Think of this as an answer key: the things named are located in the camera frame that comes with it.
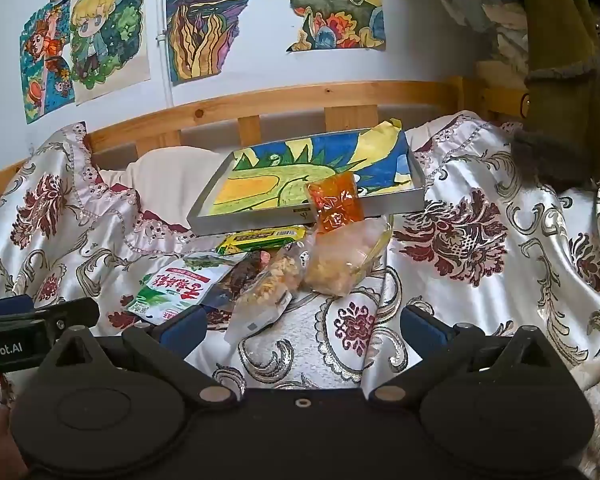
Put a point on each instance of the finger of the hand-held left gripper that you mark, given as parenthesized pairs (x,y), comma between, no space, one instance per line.
(70,315)
(5,306)

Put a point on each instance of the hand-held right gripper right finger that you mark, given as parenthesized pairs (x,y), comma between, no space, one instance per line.
(425,332)

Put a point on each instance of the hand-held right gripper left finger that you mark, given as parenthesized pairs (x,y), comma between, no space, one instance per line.
(182,330)

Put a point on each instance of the green white snack packet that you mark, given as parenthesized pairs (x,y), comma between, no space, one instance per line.
(180,290)

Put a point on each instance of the orange brown snack packet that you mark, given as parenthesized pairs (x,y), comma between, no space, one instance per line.
(237,277)

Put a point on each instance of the navy white snack packet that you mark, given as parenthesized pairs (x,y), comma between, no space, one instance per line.
(270,290)

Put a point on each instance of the clear bag of yellow crisps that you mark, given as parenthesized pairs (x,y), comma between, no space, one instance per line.
(340,260)

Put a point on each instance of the yellow snack packet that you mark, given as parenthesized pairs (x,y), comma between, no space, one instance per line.
(260,239)

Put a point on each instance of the grey tray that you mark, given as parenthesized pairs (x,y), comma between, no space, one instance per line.
(250,220)

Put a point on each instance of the orange snack bag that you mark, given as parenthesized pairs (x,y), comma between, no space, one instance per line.
(335,205)

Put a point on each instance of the cream pillow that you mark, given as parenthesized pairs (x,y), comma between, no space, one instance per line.
(170,175)

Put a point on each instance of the painted paper sheet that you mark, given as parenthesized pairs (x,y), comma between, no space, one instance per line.
(260,180)

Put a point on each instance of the wooden bed headboard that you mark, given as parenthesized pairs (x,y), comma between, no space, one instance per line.
(280,97)

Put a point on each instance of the pale floral hanging cloth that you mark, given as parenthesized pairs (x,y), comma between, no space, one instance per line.
(490,25)

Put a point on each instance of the olive green hanging garment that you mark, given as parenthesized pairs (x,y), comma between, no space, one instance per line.
(555,35)

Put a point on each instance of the orange blue girl wall poster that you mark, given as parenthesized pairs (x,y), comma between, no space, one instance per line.
(45,60)

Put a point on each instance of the blonde cartoon figure wall poster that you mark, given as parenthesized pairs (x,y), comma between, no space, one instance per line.
(105,35)

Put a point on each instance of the white wall pipe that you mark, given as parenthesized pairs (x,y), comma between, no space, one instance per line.
(164,35)

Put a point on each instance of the swirl pattern wall poster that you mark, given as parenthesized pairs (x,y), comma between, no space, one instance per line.
(205,20)

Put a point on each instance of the landscape drawing wall poster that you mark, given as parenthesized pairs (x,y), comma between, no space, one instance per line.
(330,5)

